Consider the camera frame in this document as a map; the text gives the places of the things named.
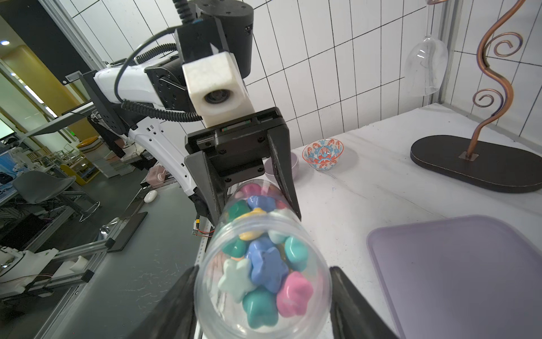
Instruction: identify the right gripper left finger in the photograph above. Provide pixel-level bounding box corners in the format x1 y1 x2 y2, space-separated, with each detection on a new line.
128 266 199 339

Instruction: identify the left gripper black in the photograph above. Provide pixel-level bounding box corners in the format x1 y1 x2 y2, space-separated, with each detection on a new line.
185 107 302 226

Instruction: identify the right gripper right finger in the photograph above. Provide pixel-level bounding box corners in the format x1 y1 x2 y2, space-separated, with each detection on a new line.
330 266 398 339

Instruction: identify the clear jar with colourful candies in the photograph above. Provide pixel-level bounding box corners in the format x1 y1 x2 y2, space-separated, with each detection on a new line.
194 179 332 338

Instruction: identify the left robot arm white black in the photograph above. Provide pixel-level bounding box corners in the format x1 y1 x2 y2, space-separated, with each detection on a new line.
82 1 300 224

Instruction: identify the lilac bowl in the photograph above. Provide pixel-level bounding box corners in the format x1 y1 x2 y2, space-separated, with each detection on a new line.
263 151 301 184

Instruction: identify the patterned red blue bowl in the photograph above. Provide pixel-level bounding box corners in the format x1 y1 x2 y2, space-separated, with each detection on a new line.
302 138 344 172

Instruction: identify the lilac plastic tray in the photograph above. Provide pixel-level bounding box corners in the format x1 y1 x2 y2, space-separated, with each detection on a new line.
367 216 541 338

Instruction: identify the hanging wine glass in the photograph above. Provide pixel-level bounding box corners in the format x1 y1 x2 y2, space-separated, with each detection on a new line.
403 1 448 97

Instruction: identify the metal glass holder stand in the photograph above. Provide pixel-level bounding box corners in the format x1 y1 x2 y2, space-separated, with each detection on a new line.
409 0 542 194

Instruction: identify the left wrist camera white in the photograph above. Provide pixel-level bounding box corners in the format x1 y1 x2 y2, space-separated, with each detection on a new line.
182 52 255 128

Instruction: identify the aluminium mounting rail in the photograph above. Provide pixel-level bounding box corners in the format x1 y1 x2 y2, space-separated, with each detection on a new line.
1 199 147 301

